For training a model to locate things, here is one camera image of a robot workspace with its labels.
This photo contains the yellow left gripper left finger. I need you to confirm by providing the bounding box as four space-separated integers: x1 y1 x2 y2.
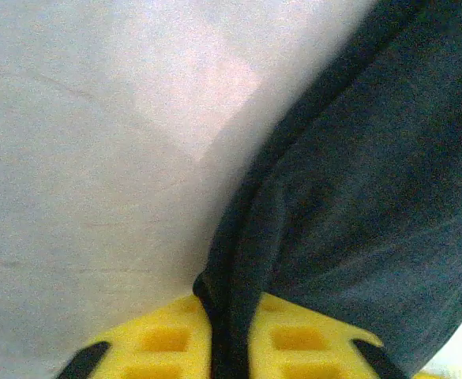
58 294 216 379

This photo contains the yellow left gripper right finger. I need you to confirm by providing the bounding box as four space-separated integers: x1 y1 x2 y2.
247 292 413 379

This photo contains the black t-shirt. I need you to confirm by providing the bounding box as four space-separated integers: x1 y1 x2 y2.
193 0 462 379

